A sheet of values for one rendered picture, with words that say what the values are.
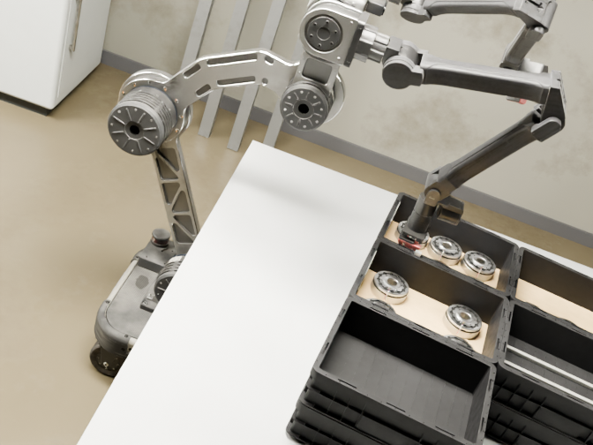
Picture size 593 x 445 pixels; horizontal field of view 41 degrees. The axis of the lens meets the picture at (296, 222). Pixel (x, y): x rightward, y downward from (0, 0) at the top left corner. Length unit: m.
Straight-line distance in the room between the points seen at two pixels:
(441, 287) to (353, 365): 0.42
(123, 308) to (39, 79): 1.59
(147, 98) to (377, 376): 1.08
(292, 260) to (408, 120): 2.16
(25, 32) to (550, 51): 2.56
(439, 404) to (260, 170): 1.16
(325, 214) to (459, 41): 1.84
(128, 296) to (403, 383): 1.18
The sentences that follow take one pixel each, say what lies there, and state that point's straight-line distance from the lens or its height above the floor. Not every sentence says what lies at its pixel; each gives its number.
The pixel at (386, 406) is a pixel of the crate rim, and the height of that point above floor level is 0.93.
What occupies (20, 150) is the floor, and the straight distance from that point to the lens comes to 3.85.
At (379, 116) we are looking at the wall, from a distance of 4.43.
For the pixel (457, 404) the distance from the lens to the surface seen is 2.00.
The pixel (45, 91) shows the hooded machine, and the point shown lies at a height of 0.16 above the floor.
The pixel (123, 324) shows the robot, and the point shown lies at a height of 0.24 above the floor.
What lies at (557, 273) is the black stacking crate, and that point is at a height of 0.90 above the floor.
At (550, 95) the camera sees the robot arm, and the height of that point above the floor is 1.51.
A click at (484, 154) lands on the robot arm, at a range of 2.07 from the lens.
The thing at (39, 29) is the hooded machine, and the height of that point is 0.46.
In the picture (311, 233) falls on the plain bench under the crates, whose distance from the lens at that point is 2.54.
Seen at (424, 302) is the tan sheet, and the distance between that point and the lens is 2.24.
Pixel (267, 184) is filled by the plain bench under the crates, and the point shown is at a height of 0.70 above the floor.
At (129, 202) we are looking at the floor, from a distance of 3.64.
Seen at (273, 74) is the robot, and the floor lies 1.15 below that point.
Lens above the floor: 2.12
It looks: 34 degrees down
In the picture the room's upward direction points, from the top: 20 degrees clockwise
